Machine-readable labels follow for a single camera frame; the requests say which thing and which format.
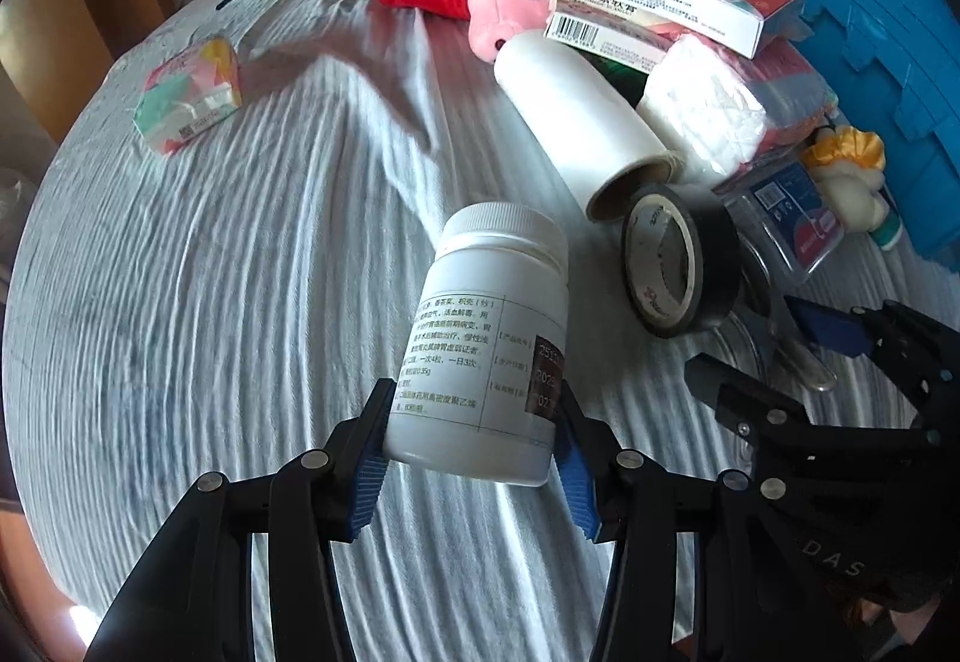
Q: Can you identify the small pink teal tissue pack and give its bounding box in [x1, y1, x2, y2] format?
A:
[133, 37, 242, 154]

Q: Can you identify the yellow white plush toy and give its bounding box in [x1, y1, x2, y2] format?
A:
[799, 125, 893, 239]

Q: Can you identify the white teal red medicine box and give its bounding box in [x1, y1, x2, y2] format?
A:
[606, 0, 809, 61]

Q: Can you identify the white plastic film roll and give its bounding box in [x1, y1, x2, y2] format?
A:
[493, 30, 687, 224]

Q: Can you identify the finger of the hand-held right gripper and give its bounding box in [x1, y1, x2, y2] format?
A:
[684, 354, 811, 442]
[784, 294, 960, 409]

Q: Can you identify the white medicine bottle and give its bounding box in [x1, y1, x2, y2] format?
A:
[382, 203, 569, 487]

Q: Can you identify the red white tissue pack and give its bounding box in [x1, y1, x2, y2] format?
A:
[739, 35, 839, 157]

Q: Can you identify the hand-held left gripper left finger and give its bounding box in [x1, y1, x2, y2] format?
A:
[86, 378, 396, 662]

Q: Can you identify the black tape roll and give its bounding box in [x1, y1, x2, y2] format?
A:
[621, 182, 743, 339]

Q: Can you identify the white bottle green label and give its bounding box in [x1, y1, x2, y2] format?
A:
[874, 197, 905, 252]

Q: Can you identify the white barcode medicine box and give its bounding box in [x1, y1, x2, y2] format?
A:
[544, 9, 672, 74]

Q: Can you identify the clear box blue red label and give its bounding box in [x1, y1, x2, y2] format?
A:
[712, 163, 845, 292]

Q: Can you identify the blue plastic crate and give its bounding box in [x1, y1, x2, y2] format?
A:
[750, 0, 960, 273]

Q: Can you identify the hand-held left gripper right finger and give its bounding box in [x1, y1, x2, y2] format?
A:
[551, 384, 848, 662]

